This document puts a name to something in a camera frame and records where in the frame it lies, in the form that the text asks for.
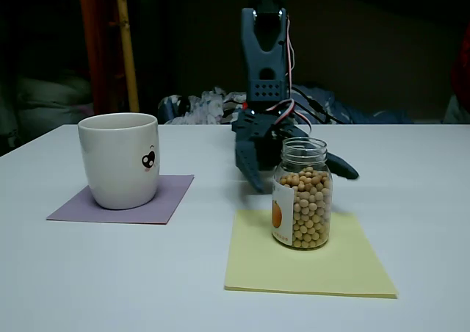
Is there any glass jar of soybeans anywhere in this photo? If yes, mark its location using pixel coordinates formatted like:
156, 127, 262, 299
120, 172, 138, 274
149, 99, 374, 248
272, 136, 333, 252

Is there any blue patterned bedding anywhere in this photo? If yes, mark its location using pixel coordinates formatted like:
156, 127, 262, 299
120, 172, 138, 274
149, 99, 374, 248
157, 84, 408, 126

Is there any white floral cloth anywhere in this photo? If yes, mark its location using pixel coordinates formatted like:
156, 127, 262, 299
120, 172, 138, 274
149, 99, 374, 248
189, 87, 246, 124

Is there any purple paper mat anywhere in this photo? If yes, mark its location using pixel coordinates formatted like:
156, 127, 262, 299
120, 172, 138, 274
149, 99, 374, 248
46, 173, 195, 225

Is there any yellow paper mat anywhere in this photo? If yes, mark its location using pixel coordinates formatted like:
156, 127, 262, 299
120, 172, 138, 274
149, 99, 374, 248
223, 209, 400, 299

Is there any white mug with cartoon face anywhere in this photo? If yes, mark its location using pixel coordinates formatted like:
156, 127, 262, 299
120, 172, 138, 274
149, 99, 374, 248
77, 112, 162, 211

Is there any yellow bamboo pole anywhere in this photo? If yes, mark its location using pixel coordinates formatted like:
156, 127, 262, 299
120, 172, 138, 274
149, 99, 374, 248
114, 0, 140, 113

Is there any grey cushion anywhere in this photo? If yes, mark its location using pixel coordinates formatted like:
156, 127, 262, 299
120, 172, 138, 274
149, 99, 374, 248
0, 75, 95, 156

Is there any black cable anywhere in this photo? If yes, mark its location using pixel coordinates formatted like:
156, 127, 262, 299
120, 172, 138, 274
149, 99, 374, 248
293, 102, 330, 124
292, 84, 339, 123

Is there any red-brown wooden post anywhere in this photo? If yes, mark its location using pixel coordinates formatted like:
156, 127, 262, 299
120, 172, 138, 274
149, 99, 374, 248
77, 0, 129, 115

